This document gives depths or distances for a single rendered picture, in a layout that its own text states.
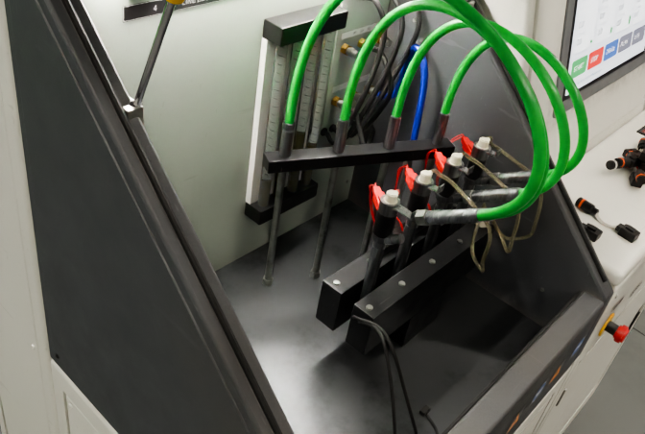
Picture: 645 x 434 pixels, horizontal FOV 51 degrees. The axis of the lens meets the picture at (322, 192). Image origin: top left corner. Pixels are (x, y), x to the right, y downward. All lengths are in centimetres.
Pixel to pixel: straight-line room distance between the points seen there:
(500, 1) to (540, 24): 8
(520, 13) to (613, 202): 45
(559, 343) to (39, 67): 80
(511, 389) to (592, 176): 60
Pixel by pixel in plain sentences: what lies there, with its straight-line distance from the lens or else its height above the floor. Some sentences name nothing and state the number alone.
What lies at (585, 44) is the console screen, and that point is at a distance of 138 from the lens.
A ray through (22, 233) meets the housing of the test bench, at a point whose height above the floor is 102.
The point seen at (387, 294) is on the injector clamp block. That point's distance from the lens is 102.
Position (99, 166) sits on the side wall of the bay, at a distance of 74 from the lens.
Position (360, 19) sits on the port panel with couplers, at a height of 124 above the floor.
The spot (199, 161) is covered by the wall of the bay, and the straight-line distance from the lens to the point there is 105.
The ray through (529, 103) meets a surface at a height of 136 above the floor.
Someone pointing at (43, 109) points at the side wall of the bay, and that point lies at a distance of 81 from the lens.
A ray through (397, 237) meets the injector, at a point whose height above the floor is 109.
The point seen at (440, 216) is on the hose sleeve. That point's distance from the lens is 88.
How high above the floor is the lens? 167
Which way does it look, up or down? 35 degrees down
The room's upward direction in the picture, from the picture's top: 10 degrees clockwise
